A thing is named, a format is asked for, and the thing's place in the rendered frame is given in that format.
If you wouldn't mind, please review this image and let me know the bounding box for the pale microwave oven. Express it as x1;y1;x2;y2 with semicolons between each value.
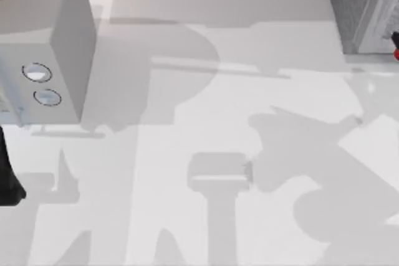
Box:
0;0;97;128

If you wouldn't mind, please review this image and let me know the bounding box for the microwave knob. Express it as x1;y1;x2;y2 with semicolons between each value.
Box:
33;88;62;107
21;62;53;83

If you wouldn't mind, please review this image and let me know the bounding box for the grey cabinet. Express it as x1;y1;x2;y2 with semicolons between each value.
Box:
322;0;399;56

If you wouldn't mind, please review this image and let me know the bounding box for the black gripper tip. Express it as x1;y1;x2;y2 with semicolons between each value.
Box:
0;125;27;207

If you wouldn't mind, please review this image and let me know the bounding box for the red and black object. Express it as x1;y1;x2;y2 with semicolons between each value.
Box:
391;31;399;61

